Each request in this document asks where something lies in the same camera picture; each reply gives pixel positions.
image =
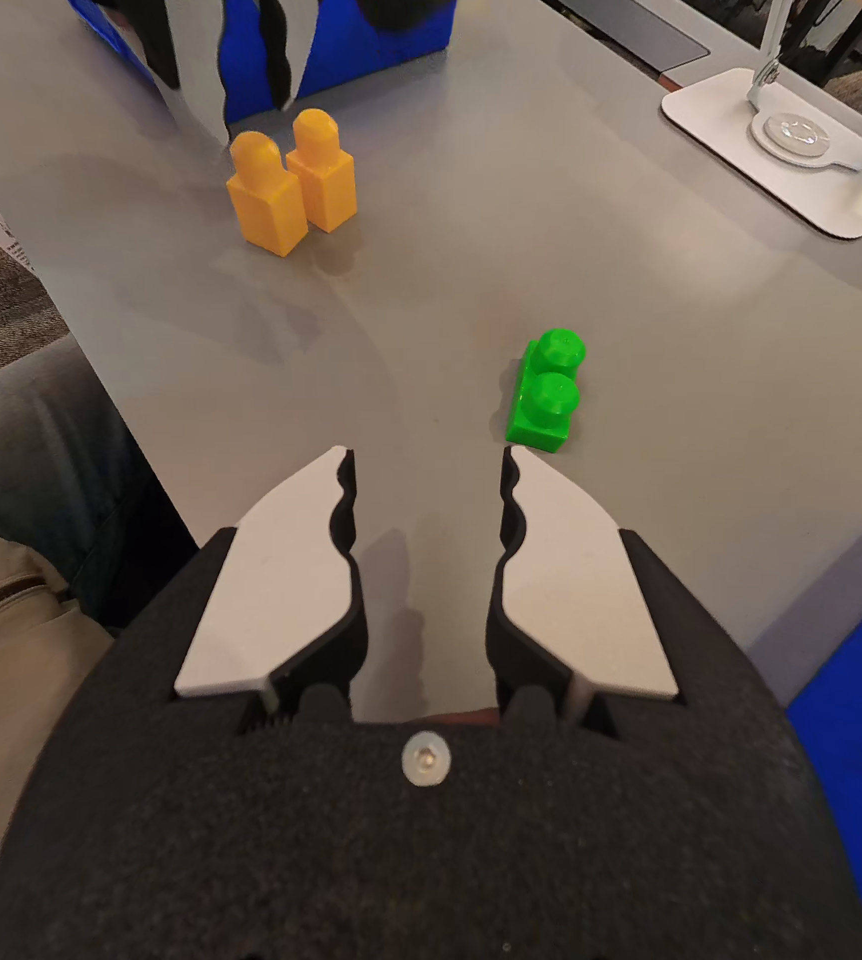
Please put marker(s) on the person's jeans leg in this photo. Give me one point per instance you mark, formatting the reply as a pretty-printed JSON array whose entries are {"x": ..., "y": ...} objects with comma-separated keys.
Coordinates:
[{"x": 41, "y": 480}]

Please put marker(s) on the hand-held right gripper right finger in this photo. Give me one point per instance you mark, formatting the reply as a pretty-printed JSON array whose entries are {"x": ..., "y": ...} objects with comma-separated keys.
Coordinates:
[{"x": 589, "y": 608}]

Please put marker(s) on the orange mega block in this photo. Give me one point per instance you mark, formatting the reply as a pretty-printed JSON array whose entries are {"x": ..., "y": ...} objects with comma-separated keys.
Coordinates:
[
  {"x": 326, "y": 180},
  {"x": 269, "y": 203}
]

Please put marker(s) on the white board stand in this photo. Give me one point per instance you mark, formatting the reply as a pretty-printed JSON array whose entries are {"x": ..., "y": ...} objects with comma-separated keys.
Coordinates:
[{"x": 821, "y": 165}]

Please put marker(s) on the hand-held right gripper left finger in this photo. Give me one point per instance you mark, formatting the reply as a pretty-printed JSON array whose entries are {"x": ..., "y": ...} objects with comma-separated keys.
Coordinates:
[{"x": 266, "y": 608}]

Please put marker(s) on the person's beige jacket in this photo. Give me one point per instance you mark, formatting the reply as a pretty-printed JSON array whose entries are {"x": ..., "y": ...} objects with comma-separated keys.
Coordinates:
[{"x": 11, "y": 720}]

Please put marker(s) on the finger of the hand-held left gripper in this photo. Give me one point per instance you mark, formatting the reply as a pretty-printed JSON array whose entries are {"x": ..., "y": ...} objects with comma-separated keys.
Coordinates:
[
  {"x": 203, "y": 60},
  {"x": 308, "y": 38}
]

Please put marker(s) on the blue storage bin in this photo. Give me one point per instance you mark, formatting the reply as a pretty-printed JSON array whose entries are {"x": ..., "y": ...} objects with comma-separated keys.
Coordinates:
[
  {"x": 386, "y": 45},
  {"x": 859, "y": 780}
]

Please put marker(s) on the green mega block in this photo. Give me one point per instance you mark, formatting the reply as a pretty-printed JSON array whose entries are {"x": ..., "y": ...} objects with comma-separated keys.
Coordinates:
[{"x": 544, "y": 405}]

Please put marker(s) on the black flat panel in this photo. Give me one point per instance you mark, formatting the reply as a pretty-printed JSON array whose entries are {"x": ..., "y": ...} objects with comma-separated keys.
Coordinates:
[{"x": 634, "y": 23}]

